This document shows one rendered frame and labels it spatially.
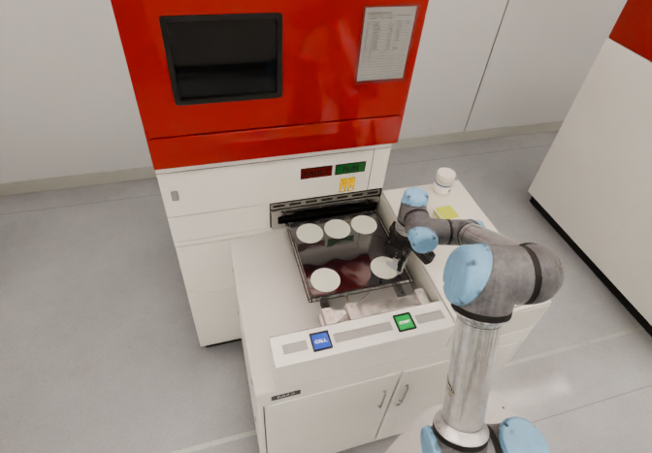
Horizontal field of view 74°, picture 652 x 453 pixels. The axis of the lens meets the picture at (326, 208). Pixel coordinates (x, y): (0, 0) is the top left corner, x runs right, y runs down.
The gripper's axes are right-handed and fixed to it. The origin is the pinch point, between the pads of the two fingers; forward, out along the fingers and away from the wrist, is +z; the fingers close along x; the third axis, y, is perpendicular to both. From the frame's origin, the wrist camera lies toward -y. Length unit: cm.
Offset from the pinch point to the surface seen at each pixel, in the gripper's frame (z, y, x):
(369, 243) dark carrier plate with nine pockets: 1.4, 15.3, -7.1
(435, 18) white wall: -15, 61, -202
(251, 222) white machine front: 2, 58, 7
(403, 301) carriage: 3.4, -4.9, 8.2
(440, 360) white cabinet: 17.4, -23.4, 13.0
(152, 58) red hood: -66, 70, 27
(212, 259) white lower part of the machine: 20, 70, 19
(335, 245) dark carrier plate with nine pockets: 1.4, 25.5, 0.6
